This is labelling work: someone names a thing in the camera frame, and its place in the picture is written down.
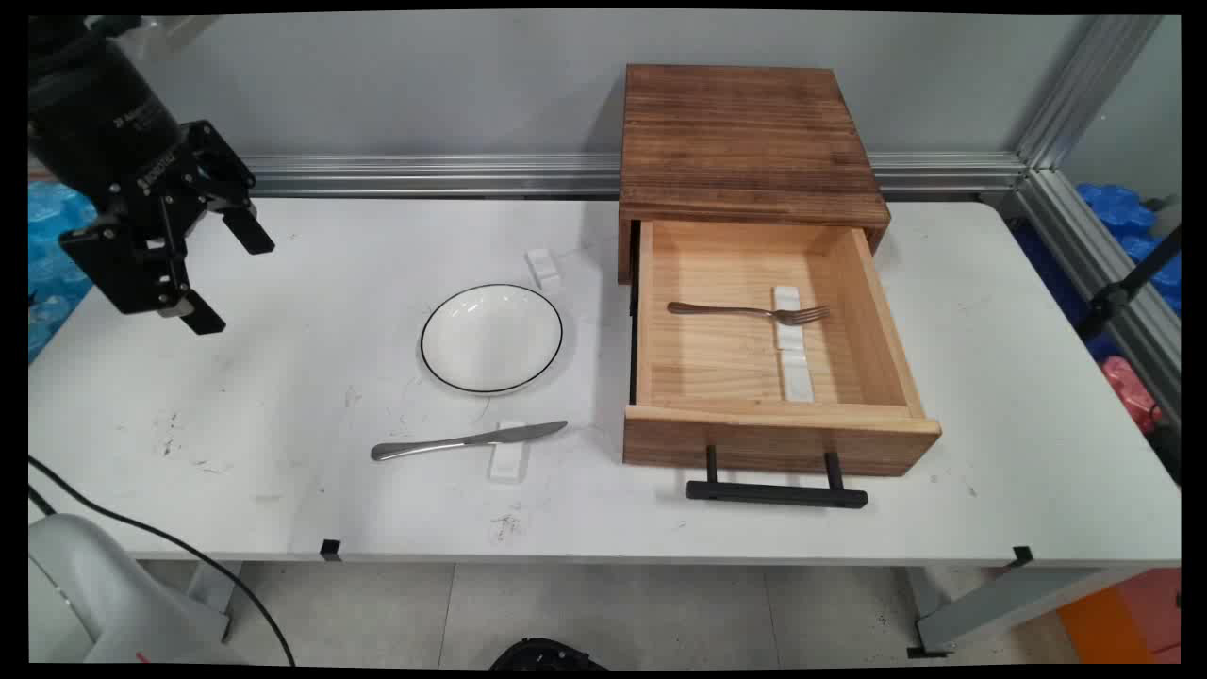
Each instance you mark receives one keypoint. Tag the orange box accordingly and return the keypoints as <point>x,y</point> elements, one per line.
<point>1122,622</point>

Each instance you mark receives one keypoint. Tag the black table edge clip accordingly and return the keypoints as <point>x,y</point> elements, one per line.
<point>330,551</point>
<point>1021,556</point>

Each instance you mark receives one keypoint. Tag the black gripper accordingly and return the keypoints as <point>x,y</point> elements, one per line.
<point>94,113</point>

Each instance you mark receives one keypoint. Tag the white cutlery rest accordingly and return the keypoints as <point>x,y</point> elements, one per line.
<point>507,467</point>
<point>798,382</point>
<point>787,294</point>
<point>544,269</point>

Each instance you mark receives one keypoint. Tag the silver table knife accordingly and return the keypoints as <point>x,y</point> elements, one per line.
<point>424,447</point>

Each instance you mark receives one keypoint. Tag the grey table leg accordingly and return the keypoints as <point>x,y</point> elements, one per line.
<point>215,589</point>
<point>1018,604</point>

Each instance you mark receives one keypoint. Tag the blue plastic bags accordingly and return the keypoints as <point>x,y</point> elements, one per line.
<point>1117,207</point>
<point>52,273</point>

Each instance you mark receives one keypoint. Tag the black stand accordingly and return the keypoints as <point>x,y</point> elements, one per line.
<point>1117,294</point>

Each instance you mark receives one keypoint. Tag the red plastic bag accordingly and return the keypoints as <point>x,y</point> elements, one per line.
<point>1130,391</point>

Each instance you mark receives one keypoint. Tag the silver fork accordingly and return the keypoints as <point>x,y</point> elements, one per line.
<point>717,309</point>

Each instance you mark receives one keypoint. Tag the black object on floor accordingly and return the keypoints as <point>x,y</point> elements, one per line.
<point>547,655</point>

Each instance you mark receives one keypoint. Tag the white plate with black rim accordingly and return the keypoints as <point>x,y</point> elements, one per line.
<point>490,339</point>

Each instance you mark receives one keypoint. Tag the light wooden drawer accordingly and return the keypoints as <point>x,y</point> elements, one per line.
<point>773,443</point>

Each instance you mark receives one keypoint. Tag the upright aluminium frame post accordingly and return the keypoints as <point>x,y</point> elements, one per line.
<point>1084,94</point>

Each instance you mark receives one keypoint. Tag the horizontal aluminium frame rail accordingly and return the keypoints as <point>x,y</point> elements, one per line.
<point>424,174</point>

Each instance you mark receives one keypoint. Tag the dark wooden drawer cabinet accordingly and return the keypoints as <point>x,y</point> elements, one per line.
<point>745,132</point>

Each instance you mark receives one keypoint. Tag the side aluminium frame rail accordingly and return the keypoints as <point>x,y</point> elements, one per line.
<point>1094,255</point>

